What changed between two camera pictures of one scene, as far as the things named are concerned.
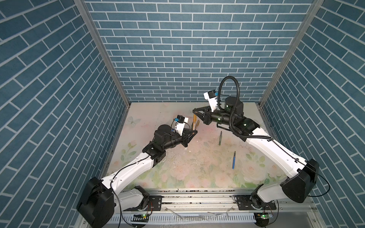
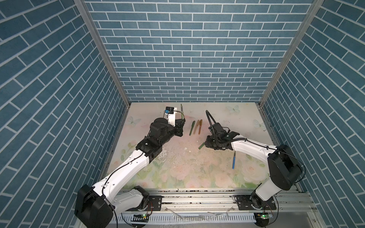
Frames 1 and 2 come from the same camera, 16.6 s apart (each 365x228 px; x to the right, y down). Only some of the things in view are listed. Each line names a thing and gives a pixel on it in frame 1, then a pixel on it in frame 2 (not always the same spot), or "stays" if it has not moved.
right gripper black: x=206 y=117 -> x=207 y=142
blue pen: x=234 y=160 stays
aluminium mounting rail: x=219 y=202 stays
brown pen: x=194 y=119 -> x=200 y=126
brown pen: x=197 y=124 stays
